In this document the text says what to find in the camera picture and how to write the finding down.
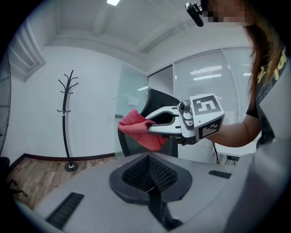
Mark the pink cloth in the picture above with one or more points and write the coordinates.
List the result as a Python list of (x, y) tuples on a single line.
[(138, 127)]

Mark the person's right forearm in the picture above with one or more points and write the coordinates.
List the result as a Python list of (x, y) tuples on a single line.
[(234, 132)]

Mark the black office chair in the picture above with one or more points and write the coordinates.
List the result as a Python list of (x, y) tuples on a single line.
[(159, 100)]

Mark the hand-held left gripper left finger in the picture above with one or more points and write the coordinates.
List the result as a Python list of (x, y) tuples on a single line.
[(95, 204)]

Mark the white window blinds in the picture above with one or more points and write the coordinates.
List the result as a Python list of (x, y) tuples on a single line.
[(204, 68)]

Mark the black coat rack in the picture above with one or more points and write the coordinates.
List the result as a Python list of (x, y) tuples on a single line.
[(65, 127)]

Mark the white paper sign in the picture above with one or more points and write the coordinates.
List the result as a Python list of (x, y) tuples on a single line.
[(133, 101)]

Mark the person's black printed shirt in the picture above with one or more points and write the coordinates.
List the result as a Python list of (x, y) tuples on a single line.
[(266, 95)]

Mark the black head camera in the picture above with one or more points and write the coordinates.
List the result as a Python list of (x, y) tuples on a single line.
[(195, 14)]

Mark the white desk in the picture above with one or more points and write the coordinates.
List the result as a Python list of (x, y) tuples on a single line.
[(234, 151)]

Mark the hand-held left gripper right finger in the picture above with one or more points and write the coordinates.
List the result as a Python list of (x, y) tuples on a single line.
[(204, 193)]

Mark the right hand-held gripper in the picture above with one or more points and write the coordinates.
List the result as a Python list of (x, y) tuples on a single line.
[(204, 113)]

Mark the person's head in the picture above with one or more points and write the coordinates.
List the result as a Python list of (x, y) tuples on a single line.
[(225, 11)]

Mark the ceiling light panel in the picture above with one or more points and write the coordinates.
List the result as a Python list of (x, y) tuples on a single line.
[(113, 1)]

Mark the frosted glass door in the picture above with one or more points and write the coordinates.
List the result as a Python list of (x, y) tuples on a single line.
[(131, 136)]

